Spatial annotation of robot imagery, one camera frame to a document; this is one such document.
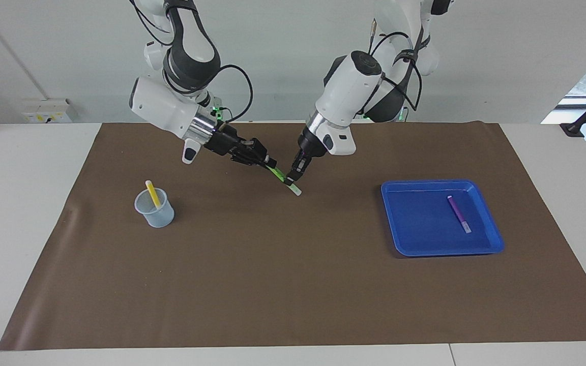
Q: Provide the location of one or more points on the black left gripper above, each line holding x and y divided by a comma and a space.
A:
312, 145

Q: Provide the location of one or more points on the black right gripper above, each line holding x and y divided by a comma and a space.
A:
224, 142

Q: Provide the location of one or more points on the green marker pen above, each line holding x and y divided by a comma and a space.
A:
279, 175

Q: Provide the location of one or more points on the yellow marker pen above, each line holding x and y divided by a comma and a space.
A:
153, 195

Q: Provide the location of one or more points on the purple marker pen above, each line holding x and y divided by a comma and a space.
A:
459, 214

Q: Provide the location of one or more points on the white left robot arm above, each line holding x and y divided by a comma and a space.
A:
349, 91

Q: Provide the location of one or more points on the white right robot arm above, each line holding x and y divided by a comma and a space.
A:
171, 104

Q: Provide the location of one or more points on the translucent plastic cup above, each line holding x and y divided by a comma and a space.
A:
158, 217

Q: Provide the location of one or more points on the brown table mat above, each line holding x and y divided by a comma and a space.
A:
272, 279

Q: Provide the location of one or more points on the blue plastic tray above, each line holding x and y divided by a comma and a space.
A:
420, 223

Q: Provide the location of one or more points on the white wall socket box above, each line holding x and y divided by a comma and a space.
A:
46, 112

